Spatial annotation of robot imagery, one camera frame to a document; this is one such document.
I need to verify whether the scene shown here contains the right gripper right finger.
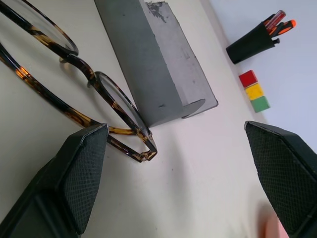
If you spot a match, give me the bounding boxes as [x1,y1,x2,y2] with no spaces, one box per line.
[244,120,317,238]

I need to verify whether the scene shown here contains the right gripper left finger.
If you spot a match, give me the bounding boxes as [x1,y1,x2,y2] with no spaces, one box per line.
[0,123,109,238]

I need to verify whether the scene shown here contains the tortoiseshell glasses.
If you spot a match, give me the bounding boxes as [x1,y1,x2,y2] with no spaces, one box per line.
[0,0,158,164]

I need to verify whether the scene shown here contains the pink plate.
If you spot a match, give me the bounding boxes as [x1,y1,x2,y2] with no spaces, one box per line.
[257,203,292,238]

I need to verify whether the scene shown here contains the green block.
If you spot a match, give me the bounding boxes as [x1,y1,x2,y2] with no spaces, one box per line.
[249,95,270,114]

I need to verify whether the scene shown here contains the yellow block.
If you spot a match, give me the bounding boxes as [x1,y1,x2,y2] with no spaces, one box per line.
[245,83,265,101]

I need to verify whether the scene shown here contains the red block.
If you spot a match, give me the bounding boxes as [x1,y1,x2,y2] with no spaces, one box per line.
[238,70,258,88]

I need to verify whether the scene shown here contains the black pen holder cup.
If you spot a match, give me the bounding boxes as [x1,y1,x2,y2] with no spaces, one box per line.
[225,21,277,64]

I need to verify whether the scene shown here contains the grey glasses case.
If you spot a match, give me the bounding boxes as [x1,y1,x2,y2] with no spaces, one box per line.
[94,0,219,128]

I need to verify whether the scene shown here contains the red handled screwdriver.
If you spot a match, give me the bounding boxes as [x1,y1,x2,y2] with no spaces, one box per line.
[263,9,287,28]

